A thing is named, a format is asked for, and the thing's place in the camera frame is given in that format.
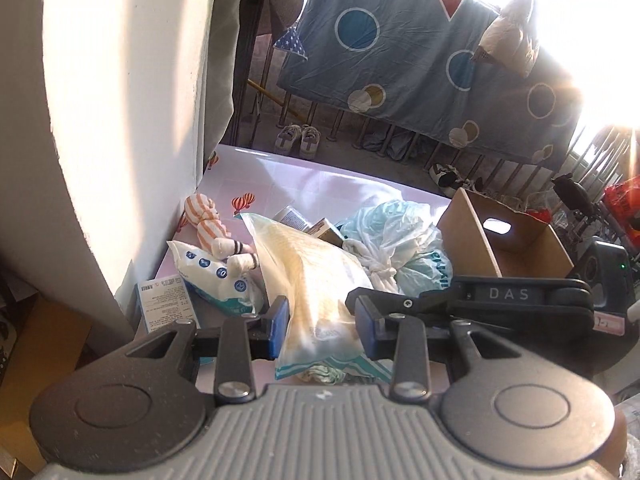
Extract red plastic object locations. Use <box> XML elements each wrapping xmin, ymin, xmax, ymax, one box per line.
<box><xmin>602</xmin><ymin>175</ymin><xmax>640</xmax><ymax>252</ymax></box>

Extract blue star print cloth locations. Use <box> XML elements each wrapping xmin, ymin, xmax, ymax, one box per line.
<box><xmin>272</xmin><ymin>25</ymin><xmax>309</xmax><ymax>59</ymax></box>

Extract yellow stick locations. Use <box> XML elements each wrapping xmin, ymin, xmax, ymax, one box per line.
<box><xmin>248</xmin><ymin>79</ymin><xmax>312</xmax><ymax>126</ymax></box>

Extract flat brown cardboard sheet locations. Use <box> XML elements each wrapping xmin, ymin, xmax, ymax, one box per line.
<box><xmin>0</xmin><ymin>294</ymin><xmax>94</xmax><ymax>472</ymax></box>

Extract beige curtain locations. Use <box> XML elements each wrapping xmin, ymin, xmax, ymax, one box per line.
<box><xmin>201</xmin><ymin>0</ymin><xmax>247</xmax><ymax>173</ymax></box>

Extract black padded object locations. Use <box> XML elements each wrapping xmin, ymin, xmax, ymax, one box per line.
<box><xmin>552</xmin><ymin>172</ymin><xmax>602</xmax><ymax>222</ymax></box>

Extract blue blanket with circles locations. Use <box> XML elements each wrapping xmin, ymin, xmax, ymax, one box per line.
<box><xmin>276</xmin><ymin>0</ymin><xmax>587</xmax><ymax>171</ymax></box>

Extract black and white shoe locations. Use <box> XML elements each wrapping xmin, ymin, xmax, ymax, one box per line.
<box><xmin>428</xmin><ymin>162</ymin><xmax>484</xmax><ymax>192</ymax></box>

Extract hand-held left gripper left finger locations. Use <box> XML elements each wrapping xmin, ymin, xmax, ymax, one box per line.
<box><xmin>125</xmin><ymin>296</ymin><xmax>291</xmax><ymax>406</ymax></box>

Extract small brown box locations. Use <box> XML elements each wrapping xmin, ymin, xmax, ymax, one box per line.
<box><xmin>305</xmin><ymin>217</ymin><xmax>346</xmax><ymax>246</ymax></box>

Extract dark door frame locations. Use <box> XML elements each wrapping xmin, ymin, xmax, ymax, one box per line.
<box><xmin>232</xmin><ymin>0</ymin><xmax>272</xmax><ymax>150</ymax></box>

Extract pale green plastic bag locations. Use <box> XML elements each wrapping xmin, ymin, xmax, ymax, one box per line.
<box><xmin>340</xmin><ymin>199</ymin><xmax>455</xmax><ymax>296</ymax></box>

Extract orange striped plush toy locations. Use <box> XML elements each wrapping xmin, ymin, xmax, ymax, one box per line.
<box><xmin>182</xmin><ymin>194</ymin><xmax>259</xmax><ymax>272</ymax></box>

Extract clear bag with yellow contents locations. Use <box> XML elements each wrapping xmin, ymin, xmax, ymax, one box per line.
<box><xmin>240</xmin><ymin>212</ymin><xmax>396</xmax><ymax>384</ymax></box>

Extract cardboard box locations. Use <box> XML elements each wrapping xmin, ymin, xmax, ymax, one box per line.
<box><xmin>437</xmin><ymin>187</ymin><xmax>576</xmax><ymax>281</ymax></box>

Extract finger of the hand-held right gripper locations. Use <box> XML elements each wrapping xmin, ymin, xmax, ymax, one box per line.
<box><xmin>345</xmin><ymin>280</ymin><xmax>468</xmax><ymax>321</ymax></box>

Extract small grey box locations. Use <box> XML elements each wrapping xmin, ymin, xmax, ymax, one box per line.
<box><xmin>272</xmin><ymin>205</ymin><xmax>314</xmax><ymax>231</ymax></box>

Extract white packet with blue dots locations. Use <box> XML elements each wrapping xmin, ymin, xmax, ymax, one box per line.
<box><xmin>166</xmin><ymin>240</ymin><xmax>266</xmax><ymax>317</ymax></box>

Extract pink balloon print tablecloth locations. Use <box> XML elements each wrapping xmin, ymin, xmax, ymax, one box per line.
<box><xmin>115</xmin><ymin>144</ymin><xmax>453</xmax><ymax>396</ymax></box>

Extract beige hanging bag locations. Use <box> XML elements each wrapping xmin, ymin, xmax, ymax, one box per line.
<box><xmin>472</xmin><ymin>0</ymin><xmax>543</xmax><ymax>79</ymax></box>

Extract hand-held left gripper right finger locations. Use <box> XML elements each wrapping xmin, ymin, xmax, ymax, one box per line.
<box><xmin>354</xmin><ymin>305</ymin><xmax>521</xmax><ymax>405</ymax></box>

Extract metal railing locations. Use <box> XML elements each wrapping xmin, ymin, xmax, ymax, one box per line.
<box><xmin>240</xmin><ymin>35</ymin><xmax>640</xmax><ymax>213</ymax></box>

